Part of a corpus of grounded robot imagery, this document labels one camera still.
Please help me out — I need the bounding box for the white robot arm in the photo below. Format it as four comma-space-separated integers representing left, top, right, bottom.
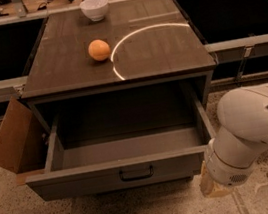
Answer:
200, 84, 268, 198

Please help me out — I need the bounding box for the brown cardboard box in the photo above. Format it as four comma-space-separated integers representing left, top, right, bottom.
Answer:
0, 98, 48, 186

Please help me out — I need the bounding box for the dark wooden drawer cabinet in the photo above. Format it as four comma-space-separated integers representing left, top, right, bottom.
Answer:
23, 0, 216, 129

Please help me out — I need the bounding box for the orange fruit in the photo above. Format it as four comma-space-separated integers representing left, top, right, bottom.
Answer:
88, 39, 111, 62

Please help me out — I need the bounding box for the grey top drawer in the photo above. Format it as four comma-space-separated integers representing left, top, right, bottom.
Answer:
25, 92, 214, 201

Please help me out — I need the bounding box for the white ceramic bowl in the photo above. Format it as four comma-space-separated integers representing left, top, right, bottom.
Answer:
79, 0, 109, 22

